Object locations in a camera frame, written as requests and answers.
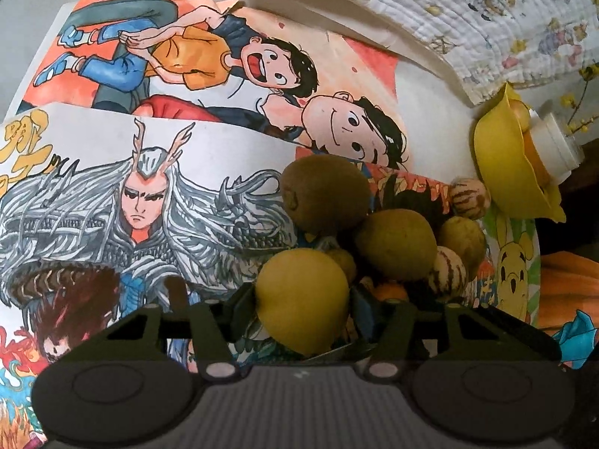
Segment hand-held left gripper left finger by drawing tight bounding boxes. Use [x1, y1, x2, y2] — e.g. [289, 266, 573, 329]
[62, 284, 257, 382]

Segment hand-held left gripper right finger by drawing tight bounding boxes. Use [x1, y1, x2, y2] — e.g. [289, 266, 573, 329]
[350, 287, 562, 383]

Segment small orange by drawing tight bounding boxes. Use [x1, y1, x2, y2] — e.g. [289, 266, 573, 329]
[371, 282, 411, 303]

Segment large yellow pear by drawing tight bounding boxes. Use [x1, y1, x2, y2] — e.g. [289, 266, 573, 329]
[255, 248, 351, 357]

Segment pale striped pepino melon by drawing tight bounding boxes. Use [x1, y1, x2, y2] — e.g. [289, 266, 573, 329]
[427, 246, 468, 303]

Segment brownish striped pepino melon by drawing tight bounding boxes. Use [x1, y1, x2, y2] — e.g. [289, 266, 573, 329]
[450, 176, 490, 221]

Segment yellow flower-shaped bowl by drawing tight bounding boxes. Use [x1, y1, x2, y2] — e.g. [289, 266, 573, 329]
[472, 81, 568, 224]

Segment yellow-green pear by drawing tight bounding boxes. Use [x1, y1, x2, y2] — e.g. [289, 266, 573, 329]
[353, 208, 439, 282]
[438, 215, 487, 282]

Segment brown kiwi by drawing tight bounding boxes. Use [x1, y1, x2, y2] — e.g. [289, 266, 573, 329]
[280, 156, 374, 238]

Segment silver-haired warrior drawing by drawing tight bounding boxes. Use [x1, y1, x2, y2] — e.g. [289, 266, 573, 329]
[0, 102, 302, 438]

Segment yellow bear drawing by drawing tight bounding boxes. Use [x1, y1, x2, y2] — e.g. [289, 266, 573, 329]
[295, 147, 544, 340]

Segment orange and blue drawing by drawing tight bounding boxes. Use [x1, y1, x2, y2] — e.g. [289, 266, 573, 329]
[532, 249, 599, 371]

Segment cartoon children drawing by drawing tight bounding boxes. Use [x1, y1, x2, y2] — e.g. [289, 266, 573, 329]
[18, 0, 413, 170]

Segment white and orange cup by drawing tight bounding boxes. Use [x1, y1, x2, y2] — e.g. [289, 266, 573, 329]
[523, 113, 584, 184]

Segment yellow flower sprig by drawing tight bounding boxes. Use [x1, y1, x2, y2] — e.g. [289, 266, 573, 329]
[560, 63, 599, 137]

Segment printed quilted blanket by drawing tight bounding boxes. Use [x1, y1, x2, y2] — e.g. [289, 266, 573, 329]
[285, 0, 599, 107]

